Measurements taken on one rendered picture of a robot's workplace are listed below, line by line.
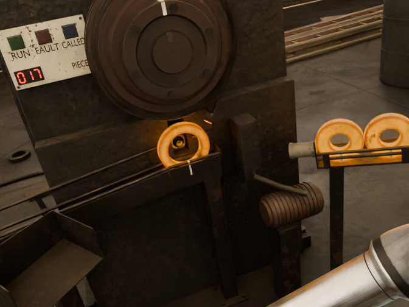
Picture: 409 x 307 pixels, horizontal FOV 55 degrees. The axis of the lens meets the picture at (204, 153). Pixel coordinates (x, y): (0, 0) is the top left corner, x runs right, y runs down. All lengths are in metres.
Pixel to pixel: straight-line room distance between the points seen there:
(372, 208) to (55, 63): 1.72
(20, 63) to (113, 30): 0.34
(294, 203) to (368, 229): 0.77
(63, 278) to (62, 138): 0.46
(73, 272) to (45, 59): 0.65
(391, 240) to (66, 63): 1.07
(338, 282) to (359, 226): 1.54
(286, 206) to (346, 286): 0.84
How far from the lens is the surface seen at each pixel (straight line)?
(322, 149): 1.44
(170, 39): 1.15
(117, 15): 1.19
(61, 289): 1.23
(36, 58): 1.36
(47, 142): 1.43
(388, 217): 2.26
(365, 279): 0.63
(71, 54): 1.35
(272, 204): 1.44
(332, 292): 0.65
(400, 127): 1.42
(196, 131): 1.38
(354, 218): 2.23
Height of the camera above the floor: 1.38
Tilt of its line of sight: 28 degrees down
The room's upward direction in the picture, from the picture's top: 10 degrees counter-clockwise
